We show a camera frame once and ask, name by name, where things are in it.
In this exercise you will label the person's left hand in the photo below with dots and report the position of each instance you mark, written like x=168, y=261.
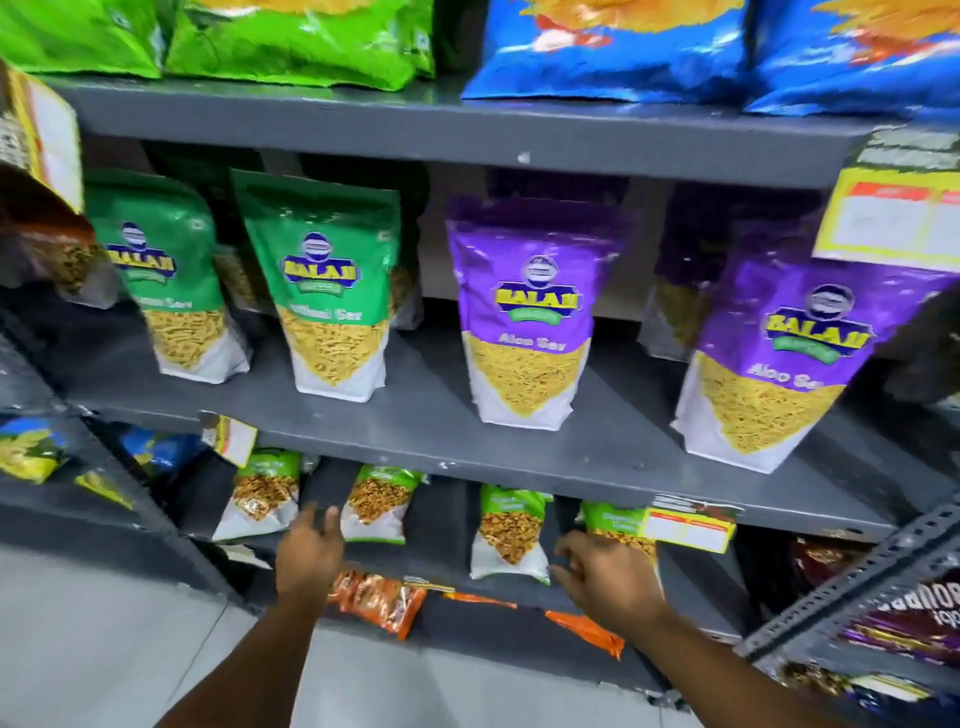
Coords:
x=306, y=559

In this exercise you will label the person's right hand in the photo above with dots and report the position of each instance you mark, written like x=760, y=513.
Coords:
x=611, y=581

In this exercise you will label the person's right thumb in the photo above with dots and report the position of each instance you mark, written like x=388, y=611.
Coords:
x=568, y=581

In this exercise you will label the person's left thumb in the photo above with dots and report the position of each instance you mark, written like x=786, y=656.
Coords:
x=334, y=525

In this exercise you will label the person's left forearm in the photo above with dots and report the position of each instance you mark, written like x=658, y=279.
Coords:
x=247, y=671

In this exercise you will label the person's right forearm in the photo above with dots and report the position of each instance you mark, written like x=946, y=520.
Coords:
x=727, y=679

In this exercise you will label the small light green pouch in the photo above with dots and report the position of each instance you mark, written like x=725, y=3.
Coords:
x=511, y=532
x=379, y=502
x=262, y=491
x=616, y=519

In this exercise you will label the orange snack packet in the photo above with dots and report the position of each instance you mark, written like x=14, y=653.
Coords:
x=382, y=600
x=480, y=599
x=589, y=634

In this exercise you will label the small yellow white price tag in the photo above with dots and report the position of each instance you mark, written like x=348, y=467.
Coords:
x=234, y=441
x=688, y=526

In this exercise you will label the green snack pouch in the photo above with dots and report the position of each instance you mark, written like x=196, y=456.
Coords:
x=225, y=195
x=322, y=300
x=169, y=285
x=411, y=225

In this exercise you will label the grey side shelf rack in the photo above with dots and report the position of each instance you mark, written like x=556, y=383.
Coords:
x=90, y=529

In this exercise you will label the dark red snack packet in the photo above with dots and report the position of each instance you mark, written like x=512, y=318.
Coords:
x=829, y=559

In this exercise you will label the purple snack pouch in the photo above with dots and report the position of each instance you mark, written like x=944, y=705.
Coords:
x=690, y=255
x=525, y=315
x=787, y=352

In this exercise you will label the grey perforated metal rack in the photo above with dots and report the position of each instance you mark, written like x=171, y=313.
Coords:
x=862, y=574

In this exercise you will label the yellow blue snack packet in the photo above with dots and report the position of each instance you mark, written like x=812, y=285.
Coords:
x=30, y=450

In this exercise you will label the dark blue gold packet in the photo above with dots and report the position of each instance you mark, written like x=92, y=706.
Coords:
x=877, y=694

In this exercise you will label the dark purple snack packet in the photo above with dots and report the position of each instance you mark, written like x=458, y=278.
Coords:
x=911, y=622

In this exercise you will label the brown snack pouch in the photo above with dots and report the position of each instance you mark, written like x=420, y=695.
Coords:
x=60, y=255

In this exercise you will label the grey metal shelf rack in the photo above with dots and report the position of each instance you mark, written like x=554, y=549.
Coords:
x=420, y=127

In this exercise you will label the large yellow white price tag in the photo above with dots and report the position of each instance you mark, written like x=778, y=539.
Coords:
x=52, y=139
x=892, y=202

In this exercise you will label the bright green snack packet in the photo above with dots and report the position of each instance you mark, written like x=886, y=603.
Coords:
x=300, y=41
x=75, y=34

